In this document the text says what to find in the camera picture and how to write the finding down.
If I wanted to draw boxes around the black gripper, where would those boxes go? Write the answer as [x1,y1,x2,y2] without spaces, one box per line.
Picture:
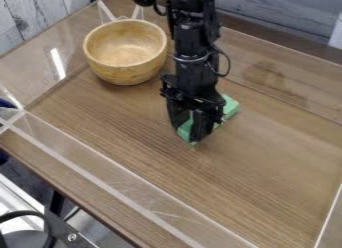
[160,55,224,142]

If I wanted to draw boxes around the green rectangular block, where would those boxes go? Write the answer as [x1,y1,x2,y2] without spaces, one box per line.
[176,94,239,145]

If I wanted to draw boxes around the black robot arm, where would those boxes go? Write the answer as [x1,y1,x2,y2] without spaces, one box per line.
[133,0,226,143]

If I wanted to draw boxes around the brown wooden bowl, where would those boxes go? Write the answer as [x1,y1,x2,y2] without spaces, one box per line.
[83,19,168,85]

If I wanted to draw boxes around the clear acrylic tray walls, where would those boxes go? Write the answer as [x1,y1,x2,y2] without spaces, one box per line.
[0,0,342,248]

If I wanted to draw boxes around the black table leg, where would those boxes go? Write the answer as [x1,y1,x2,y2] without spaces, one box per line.
[49,191,65,216]

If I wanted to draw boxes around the blue object at left edge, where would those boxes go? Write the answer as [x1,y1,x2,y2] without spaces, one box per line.
[0,98,17,108]

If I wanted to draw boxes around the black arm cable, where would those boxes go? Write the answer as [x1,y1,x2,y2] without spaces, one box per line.
[206,48,232,78]

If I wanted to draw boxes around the black metal bracket with screw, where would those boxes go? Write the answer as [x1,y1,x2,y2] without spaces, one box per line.
[44,210,99,248]

